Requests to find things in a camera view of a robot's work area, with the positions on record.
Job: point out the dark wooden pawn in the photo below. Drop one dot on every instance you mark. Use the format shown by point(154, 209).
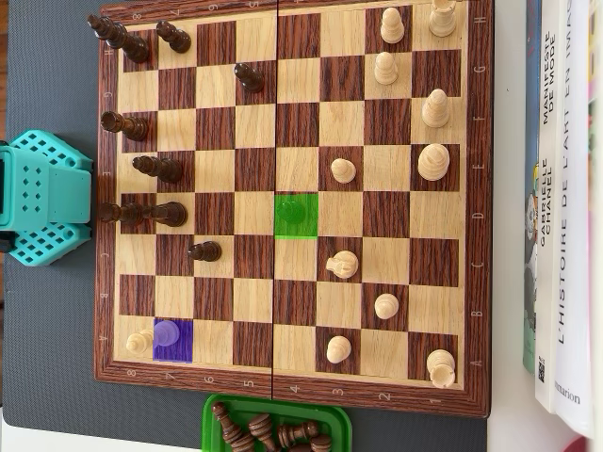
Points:
point(252, 80)
point(260, 425)
point(172, 214)
point(178, 41)
point(288, 212)
point(207, 252)
point(297, 433)
point(321, 443)
point(225, 419)

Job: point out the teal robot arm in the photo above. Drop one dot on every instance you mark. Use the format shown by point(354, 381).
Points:
point(56, 198)

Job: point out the dark wooden tall chess piece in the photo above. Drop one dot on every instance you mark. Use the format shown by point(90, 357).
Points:
point(127, 214)
point(165, 169)
point(134, 47)

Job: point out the light wooden knight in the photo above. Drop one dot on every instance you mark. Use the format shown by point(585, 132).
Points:
point(344, 264)

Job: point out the light wooden pawn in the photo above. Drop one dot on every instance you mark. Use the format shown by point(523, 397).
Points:
point(386, 70)
point(392, 30)
point(339, 349)
point(387, 306)
point(344, 170)

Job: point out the wooden folding chessboard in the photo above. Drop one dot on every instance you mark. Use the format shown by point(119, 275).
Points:
point(297, 127)

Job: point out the light bishop right side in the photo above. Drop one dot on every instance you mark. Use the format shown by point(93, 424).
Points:
point(433, 162)

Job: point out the dark wooden rook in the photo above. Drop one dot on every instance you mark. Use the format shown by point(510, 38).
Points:
point(134, 127)

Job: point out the green plastic tray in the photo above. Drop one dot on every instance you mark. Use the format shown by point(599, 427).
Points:
point(339, 419)

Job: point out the light wooden rook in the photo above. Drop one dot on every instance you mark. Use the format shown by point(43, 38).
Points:
point(441, 367)
point(443, 21)

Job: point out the dark wooden bishop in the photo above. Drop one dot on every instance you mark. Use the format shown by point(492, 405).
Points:
point(244, 441)

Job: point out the illustrated blue book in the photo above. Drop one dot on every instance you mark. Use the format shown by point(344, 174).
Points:
point(531, 282)

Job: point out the white Gabrielle Chanel book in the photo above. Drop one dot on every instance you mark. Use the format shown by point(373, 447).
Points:
point(546, 141)

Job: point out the white art history book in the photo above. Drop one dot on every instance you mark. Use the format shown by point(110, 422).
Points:
point(572, 235)

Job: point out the book with coloured page edges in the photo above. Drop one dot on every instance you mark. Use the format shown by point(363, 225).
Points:
point(597, 235)

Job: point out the pink object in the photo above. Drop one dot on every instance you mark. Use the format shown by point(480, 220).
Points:
point(589, 446)

